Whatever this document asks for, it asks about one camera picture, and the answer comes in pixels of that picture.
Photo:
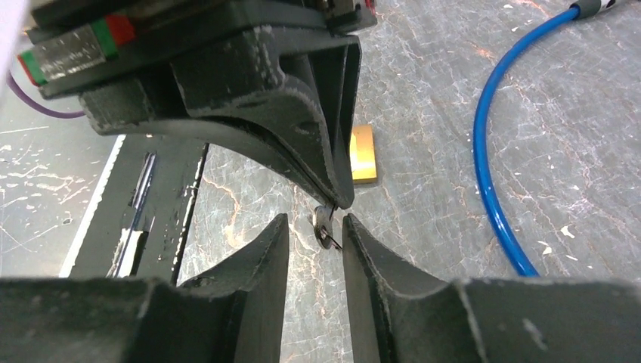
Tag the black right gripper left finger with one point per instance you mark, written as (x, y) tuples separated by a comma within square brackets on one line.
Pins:
[(230, 313)]

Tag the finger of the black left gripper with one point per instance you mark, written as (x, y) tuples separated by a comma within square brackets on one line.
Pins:
[(345, 125), (272, 94)]

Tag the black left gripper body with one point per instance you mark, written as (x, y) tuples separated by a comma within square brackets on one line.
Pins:
[(78, 44)]

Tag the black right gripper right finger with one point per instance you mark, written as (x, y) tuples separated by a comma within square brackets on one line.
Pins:
[(399, 313)]

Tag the brass padlock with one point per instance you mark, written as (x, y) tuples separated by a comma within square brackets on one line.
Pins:
[(362, 155)]

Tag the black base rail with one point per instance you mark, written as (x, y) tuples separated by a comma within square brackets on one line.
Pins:
[(138, 218)]

